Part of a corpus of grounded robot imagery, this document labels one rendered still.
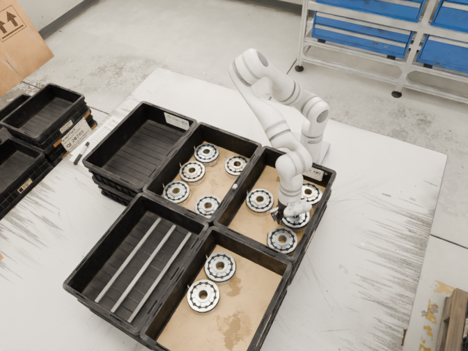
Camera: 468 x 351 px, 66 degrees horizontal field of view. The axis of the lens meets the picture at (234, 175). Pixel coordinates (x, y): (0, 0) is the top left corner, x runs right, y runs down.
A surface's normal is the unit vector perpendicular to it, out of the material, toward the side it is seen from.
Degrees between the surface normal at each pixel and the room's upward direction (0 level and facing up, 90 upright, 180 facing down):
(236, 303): 0
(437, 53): 90
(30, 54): 73
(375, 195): 0
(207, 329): 0
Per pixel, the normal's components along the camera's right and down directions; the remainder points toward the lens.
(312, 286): -0.05, -0.61
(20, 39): 0.82, 0.18
